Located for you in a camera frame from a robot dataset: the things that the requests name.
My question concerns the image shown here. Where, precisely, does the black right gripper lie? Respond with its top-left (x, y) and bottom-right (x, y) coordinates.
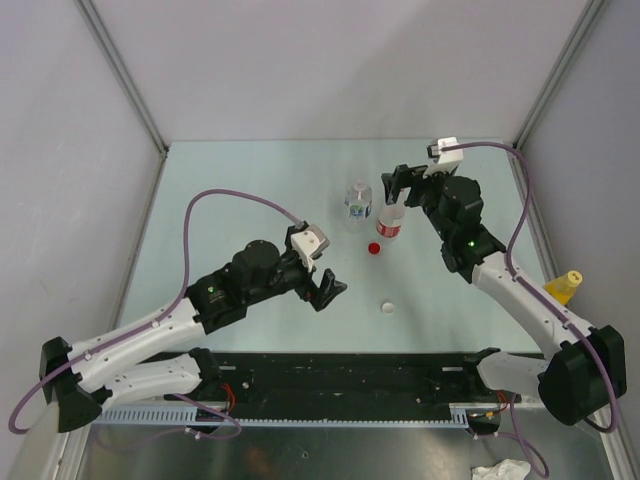
top-left (382, 162), bottom-right (455, 240)

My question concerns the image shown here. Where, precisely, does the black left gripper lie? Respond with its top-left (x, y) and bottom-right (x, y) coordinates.
top-left (245, 248), bottom-right (346, 310)

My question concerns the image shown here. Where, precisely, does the red label water bottle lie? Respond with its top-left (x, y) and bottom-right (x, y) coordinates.
top-left (376, 202), bottom-right (406, 243)

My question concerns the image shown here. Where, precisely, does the blue white label water bottle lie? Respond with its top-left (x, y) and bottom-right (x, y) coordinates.
top-left (344, 179), bottom-right (373, 231)

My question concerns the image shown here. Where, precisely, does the red bottle cap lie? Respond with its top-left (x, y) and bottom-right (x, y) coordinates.
top-left (368, 242), bottom-right (382, 255)

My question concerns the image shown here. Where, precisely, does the white bottle cap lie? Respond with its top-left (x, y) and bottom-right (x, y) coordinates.
top-left (380, 302), bottom-right (395, 315)

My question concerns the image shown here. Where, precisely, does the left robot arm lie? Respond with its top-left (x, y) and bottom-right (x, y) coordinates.
top-left (40, 224), bottom-right (347, 433)

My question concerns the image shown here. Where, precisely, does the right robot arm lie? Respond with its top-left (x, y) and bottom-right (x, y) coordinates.
top-left (381, 165), bottom-right (627, 425)

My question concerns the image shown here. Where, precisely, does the yellow juice bottle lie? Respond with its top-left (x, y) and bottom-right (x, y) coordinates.
top-left (544, 270), bottom-right (583, 306)

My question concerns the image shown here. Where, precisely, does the crumpled white tissue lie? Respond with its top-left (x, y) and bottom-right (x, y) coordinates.
top-left (471, 459), bottom-right (531, 480)

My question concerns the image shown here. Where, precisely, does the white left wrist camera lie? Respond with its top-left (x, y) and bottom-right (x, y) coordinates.
top-left (290, 224), bottom-right (330, 273)

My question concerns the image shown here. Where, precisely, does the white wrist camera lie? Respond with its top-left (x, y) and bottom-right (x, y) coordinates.
top-left (290, 224), bottom-right (330, 273)
top-left (422, 137), bottom-right (464, 178)

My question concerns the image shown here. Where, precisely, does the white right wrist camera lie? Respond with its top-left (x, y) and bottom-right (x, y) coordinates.
top-left (422, 137), bottom-right (464, 178)

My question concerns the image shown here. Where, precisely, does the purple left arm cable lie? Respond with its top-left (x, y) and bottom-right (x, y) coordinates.
top-left (8, 189), bottom-right (304, 434)

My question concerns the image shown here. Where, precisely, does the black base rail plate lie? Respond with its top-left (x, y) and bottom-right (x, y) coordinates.
top-left (190, 353), bottom-right (513, 424)

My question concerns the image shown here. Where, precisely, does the grey slotted cable duct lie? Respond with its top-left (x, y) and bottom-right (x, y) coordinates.
top-left (99, 404), bottom-right (474, 431)

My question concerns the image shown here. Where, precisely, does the right aluminium frame post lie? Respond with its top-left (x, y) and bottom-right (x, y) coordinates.
top-left (512, 0), bottom-right (610, 150)

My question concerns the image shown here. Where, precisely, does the aluminium frame post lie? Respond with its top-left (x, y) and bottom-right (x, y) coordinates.
top-left (73, 0), bottom-right (168, 158)
top-left (512, 0), bottom-right (610, 150)

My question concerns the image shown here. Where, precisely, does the left aluminium frame post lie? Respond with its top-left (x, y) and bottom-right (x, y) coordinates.
top-left (73, 0), bottom-right (168, 158)

